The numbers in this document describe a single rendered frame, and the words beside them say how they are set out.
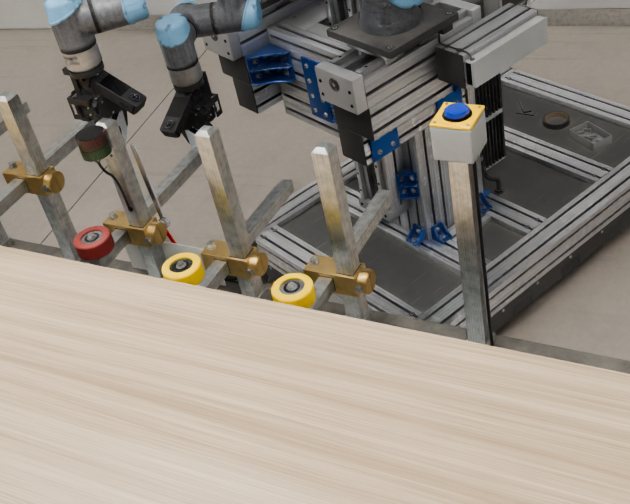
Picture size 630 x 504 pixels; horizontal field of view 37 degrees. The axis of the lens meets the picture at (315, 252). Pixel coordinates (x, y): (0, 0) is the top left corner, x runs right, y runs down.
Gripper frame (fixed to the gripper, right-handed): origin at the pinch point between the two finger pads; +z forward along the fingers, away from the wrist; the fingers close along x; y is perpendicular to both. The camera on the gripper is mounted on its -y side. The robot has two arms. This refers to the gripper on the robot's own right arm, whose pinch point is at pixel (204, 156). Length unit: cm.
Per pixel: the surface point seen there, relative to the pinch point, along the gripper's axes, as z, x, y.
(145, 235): -2.8, -6.5, -33.7
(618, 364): 13, -106, -29
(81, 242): -8.0, 0.8, -44.5
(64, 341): -7, -15, -70
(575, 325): 83, -76, 50
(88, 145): -29.1, -5.5, -38.7
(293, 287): -8, -51, -46
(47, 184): -12.8, 17.0, -33.6
